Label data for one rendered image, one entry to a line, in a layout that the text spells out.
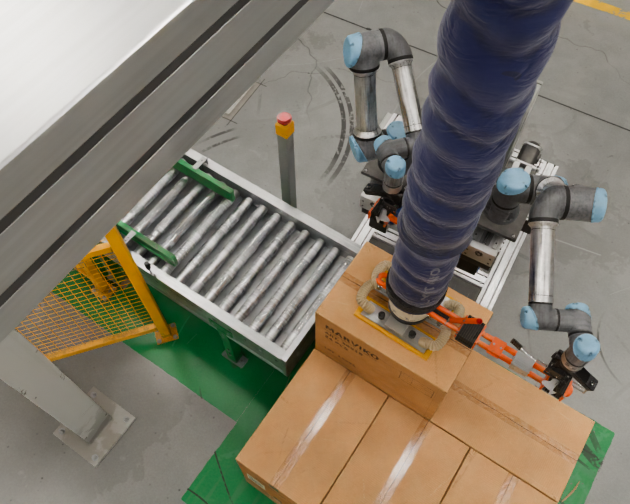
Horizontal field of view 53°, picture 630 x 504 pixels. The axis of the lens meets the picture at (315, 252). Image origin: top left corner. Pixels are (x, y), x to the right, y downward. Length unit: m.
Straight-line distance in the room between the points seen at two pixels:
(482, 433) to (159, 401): 1.66
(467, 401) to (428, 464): 0.33
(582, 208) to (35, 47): 2.01
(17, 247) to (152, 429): 3.14
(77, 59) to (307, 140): 3.91
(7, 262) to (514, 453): 2.68
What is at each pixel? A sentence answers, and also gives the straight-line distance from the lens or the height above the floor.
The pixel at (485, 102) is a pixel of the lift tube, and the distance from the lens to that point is 1.41.
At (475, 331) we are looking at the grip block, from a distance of 2.44.
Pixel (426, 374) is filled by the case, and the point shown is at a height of 0.95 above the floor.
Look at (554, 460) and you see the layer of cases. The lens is 2.96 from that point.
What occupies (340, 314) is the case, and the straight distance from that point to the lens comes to 2.55.
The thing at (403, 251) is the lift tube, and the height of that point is 1.51.
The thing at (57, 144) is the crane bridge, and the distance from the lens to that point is 0.34.
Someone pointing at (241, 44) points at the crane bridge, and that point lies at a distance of 0.43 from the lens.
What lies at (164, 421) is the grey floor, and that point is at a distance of 3.47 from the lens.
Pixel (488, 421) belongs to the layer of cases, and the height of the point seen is 0.54.
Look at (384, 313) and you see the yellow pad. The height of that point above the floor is 0.99.
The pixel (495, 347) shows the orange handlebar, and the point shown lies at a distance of 2.44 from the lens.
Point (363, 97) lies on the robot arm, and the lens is 2.52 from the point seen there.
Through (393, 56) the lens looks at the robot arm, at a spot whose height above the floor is 1.59.
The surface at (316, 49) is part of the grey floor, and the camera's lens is 4.82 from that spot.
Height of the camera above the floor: 3.28
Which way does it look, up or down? 61 degrees down
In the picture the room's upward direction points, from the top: straight up
